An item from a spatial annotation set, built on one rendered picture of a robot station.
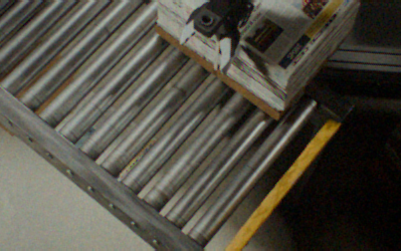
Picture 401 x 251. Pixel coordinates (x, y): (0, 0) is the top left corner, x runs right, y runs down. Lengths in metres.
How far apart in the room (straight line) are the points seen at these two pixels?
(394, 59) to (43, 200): 1.28
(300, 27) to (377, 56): 0.98
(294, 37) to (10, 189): 1.31
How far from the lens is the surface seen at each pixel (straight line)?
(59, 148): 1.69
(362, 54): 2.50
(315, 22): 1.57
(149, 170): 1.65
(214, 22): 1.40
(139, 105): 1.72
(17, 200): 2.52
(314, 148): 1.67
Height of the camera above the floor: 2.35
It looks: 67 degrees down
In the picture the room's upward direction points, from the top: 4 degrees clockwise
